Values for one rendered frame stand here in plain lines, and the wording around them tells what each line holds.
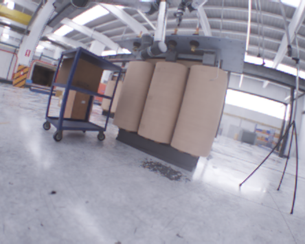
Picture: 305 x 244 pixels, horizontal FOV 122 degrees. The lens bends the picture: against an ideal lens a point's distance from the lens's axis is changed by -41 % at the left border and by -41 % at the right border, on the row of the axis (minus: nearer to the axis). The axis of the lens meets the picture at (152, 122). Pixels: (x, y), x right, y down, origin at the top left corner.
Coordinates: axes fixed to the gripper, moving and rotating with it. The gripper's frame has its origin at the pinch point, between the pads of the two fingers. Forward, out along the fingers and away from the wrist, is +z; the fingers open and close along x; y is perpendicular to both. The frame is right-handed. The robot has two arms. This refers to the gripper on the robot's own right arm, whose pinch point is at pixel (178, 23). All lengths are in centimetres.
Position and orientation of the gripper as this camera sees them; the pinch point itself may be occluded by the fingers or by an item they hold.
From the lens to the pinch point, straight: 194.4
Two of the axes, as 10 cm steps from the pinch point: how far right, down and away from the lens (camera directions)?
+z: -2.6, 9.6, 0.6
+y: 9.1, 2.6, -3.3
